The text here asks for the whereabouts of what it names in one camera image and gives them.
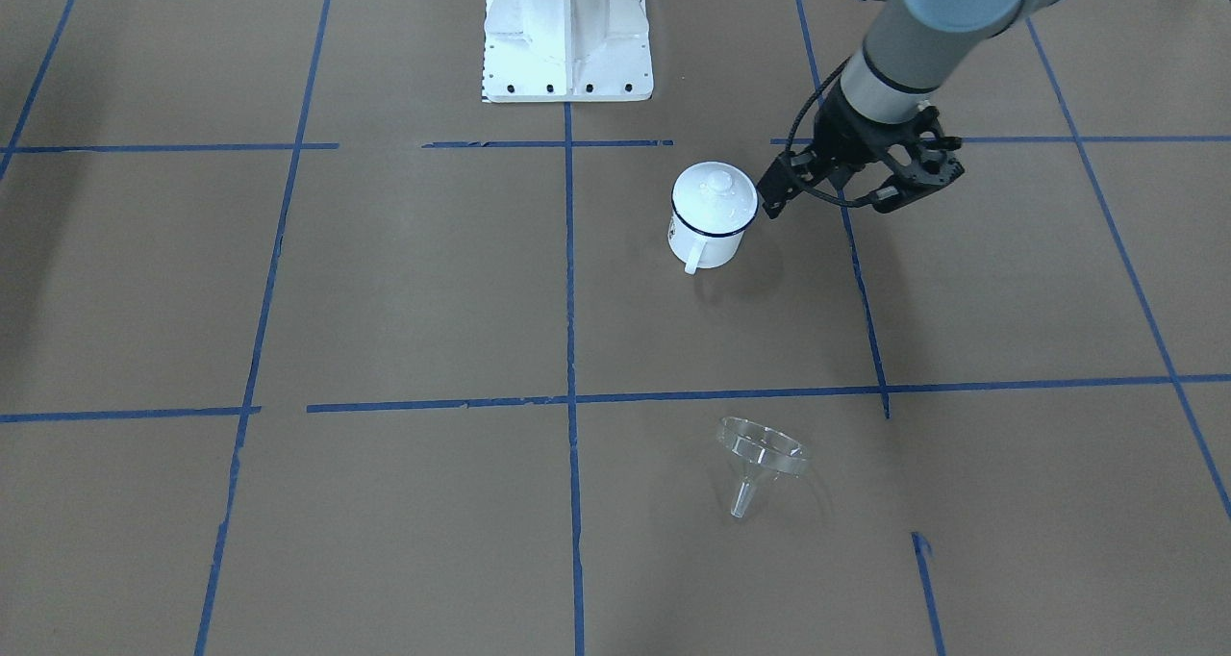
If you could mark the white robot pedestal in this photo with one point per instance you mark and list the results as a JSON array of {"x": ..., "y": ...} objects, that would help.
[{"x": 551, "y": 51}]

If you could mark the white enamel cup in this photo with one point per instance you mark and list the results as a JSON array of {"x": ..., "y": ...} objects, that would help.
[{"x": 698, "y": 248}]

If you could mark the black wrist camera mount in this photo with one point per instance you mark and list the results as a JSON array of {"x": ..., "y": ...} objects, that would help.
[{"x": 921, "y": 157}]

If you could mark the clear plastic funnel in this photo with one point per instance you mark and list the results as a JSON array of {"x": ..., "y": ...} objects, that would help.
[{"x": 759, "y": 455}]

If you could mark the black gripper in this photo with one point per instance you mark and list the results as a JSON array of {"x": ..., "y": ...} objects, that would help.
[{"x": 842, "y": 137}]

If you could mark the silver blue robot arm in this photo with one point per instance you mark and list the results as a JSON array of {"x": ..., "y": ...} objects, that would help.
[{"x": 907, "y": 54}]

